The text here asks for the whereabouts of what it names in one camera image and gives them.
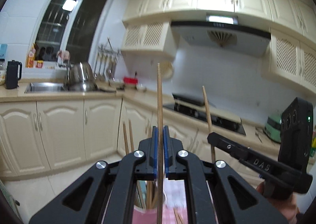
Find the beige round basket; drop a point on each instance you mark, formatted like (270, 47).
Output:
(167, 70)

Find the pink cup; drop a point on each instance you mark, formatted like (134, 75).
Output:
(144, 216)

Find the beige kitchen countertop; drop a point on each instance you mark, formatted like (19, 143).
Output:
(14, 94)

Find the black gas stove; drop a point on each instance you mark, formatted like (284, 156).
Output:
(222, 121)

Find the steel kettle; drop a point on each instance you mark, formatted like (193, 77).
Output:
(79, 75)

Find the red box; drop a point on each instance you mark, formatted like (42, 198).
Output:
(130, 80)

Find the black electric kettle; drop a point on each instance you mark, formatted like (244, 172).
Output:
(12, 75)

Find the dark kitchen window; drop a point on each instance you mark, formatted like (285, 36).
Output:
(81, 16)

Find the green rice cooker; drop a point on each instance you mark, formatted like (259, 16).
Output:
(272, 127)

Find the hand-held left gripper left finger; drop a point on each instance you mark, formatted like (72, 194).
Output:
(155, 154)

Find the pink printed packet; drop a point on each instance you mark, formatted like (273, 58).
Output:
(63, 57)

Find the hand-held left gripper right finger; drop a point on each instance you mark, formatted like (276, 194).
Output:
(166, 154)

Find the range hood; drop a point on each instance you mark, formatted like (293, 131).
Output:
(197, 33)

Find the hanging kitchen utensil rack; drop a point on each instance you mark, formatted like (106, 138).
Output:
(108, 58)

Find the orange packet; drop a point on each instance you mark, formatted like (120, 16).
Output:
(31, 56)

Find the pink checked tablecloth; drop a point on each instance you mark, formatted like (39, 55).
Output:
(175, 196)

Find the person's right hand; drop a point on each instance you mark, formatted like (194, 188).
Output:
(284, 209)

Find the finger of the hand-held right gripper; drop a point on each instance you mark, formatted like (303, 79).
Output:
(246, 154)

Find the cream lower kitchen cabinets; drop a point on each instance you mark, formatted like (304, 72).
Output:
(61, 127)

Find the long wooden chopstick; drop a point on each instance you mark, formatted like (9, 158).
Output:
(178, 216)
(207, 110)
(160, 105)

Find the bundle of wooden chopsticks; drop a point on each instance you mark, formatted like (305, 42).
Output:
(128, 140)

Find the steel sink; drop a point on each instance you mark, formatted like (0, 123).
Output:
(44, 87)

